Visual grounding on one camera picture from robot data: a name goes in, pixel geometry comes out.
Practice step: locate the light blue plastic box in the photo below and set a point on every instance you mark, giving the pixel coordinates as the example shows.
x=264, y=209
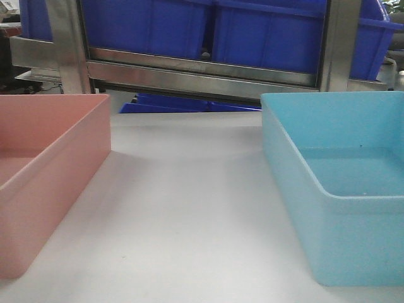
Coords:
x=337, y=159

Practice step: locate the pink plastic box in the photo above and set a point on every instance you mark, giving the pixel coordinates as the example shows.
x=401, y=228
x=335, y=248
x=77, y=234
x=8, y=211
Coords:
x=51, y=146

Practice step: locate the blue bin lower shelf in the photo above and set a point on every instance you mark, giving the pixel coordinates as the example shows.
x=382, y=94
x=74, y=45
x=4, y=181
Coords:
x=149, y=103

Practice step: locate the stainless steel shelf rack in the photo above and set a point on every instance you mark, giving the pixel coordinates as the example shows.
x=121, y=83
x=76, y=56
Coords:
x=68, y=60

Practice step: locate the blue crate centre left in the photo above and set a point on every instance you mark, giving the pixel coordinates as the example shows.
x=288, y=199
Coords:
x=164, y=28

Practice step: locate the blue crate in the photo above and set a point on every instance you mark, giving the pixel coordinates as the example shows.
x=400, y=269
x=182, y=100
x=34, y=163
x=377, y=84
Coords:
x=164, y=28
x=374, y=35
x=35, y=22
x=281, y=35

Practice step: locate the blue crate centre right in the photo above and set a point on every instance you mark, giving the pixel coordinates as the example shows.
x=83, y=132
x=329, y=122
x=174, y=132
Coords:
x=281, y=35

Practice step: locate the blue crate far right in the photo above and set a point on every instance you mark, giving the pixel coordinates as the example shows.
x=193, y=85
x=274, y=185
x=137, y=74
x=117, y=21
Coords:
x=374, y=35

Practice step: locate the blue crate far left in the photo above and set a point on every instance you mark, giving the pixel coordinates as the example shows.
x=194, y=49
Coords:
x=35, y=22

